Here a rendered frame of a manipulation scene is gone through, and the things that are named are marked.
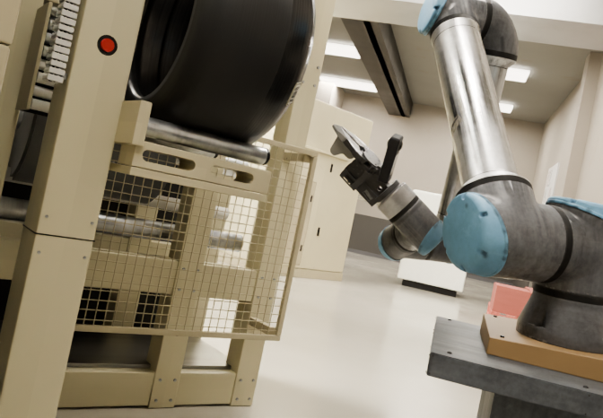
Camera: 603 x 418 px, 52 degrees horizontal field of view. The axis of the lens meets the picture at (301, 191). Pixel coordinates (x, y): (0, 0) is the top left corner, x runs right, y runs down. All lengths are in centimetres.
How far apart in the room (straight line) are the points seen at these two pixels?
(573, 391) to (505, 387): 10
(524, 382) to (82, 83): 107
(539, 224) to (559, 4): 395
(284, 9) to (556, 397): 97
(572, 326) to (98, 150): 105
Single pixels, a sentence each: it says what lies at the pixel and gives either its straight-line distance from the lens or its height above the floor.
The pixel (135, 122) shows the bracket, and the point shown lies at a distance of 140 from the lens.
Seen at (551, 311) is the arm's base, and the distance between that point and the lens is 128.
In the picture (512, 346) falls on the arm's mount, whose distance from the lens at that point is 122.
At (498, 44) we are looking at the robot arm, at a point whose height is 127.
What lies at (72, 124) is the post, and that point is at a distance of 147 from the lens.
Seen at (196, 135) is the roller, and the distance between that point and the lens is 148.
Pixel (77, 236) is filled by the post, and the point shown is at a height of 63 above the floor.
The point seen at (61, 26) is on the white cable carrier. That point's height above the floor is 107.
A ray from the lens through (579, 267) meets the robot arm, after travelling 125.
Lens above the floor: 79
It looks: 1 degrees up
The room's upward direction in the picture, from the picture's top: 12 degrees clockwise
